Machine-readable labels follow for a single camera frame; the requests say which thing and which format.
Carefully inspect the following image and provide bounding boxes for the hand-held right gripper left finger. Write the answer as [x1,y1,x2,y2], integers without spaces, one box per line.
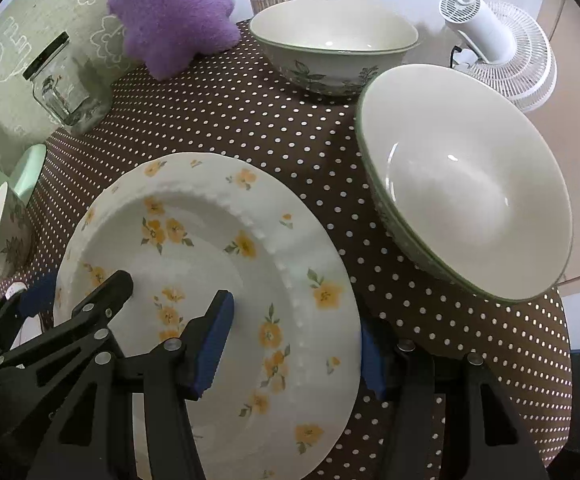
[25,290,236,480]

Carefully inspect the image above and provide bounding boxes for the white plate yellow flowers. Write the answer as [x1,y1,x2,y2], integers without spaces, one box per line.
[52,152,363,480]

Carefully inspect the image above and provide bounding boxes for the small floral bowl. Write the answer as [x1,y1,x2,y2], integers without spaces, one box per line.
[0,181,33,285]

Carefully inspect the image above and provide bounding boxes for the green fan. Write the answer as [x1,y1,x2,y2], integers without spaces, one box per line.
[0,142,48,206]

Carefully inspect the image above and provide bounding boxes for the white fan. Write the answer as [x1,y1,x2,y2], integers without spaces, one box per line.
[438,0,557,113]

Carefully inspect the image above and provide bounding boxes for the brown polka dot tablecloth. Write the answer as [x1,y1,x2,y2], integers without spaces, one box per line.
[0,17,573,480]

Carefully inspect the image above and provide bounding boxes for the purple plush toy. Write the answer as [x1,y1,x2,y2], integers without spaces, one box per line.
[106,0,242,81]

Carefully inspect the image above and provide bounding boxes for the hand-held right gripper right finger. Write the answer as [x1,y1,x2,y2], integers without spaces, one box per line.
[360,317,551,480]

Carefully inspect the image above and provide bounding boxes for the glass jar black lid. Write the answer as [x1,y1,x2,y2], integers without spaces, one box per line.
[22,31,113,133]

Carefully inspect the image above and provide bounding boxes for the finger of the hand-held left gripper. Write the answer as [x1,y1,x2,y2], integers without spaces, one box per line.
[0,270,136,392]
[0,272,58,357]

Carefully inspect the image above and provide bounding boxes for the green patterned wall sheet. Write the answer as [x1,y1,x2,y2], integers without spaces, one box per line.
[0,0,136,181]

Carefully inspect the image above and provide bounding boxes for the white bowl green rim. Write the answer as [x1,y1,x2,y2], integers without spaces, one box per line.
[248,0,420,97]
[354,64,575,305]

